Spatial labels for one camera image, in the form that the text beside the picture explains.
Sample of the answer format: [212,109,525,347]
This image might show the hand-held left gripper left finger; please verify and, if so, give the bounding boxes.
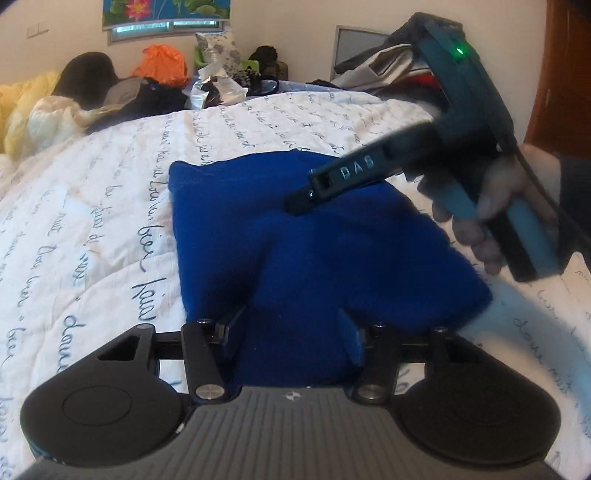
[95,305,247,404]

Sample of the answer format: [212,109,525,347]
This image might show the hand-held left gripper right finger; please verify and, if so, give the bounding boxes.
[336,307,468,403]

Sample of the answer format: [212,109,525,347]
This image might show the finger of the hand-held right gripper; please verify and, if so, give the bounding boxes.
[283,183,334,217]

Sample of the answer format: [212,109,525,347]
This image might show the blue knit sweater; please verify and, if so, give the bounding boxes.
[167,149,494,389]

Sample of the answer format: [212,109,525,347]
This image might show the pile of clothes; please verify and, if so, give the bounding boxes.
[331,11,445,101]

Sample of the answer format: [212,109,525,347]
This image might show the person's right hand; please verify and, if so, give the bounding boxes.
[431,143,563,277]

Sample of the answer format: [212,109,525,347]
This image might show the brown wooden door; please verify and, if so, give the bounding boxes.
[523,0,591,160]

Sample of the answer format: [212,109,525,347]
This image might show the blue cup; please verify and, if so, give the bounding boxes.
[250,76,281,97]

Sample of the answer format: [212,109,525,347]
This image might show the white crumpled wrappers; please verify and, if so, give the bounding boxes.
[186,64,251,110]

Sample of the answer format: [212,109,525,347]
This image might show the dark brown plush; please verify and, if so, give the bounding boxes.
[248,44,291,78]

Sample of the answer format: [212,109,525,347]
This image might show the green plastic basket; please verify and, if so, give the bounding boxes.
[193,45,260,77]

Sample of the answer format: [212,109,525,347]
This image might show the white script-print bedsheet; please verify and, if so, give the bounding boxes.
[0,90,591,478]

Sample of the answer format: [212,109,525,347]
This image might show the floral print pillow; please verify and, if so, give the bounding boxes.
[194,30,242,75]

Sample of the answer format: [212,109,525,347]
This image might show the dark navy cloth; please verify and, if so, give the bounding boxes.
[87,79,191,136]

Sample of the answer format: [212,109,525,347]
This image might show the orange plastic bag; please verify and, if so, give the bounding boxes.
[130,44,191,88]

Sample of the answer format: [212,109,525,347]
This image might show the grey cloth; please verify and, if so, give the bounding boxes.
[103,76,149,108]

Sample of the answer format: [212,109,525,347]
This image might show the black cloth bundle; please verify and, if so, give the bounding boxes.
[59,52,120,110]

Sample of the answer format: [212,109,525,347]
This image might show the grey wall panel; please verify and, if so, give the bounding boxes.
[331,25,394,83]

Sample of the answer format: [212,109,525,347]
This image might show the black cable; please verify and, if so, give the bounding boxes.
[505,131,591,273]

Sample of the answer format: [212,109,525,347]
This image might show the window frame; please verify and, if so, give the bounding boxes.
[108,17,228,46]

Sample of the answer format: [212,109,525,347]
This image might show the lotus wall poster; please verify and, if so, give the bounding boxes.
[100,0,235,32]

